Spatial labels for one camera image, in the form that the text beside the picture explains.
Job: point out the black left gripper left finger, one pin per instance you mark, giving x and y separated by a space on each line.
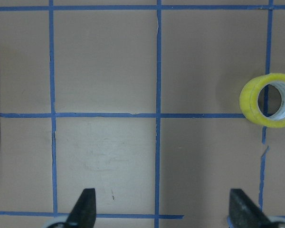
83 214

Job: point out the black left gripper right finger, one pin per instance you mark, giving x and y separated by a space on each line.
244 213

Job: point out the yellow tape roll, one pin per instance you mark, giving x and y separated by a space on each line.
248 100

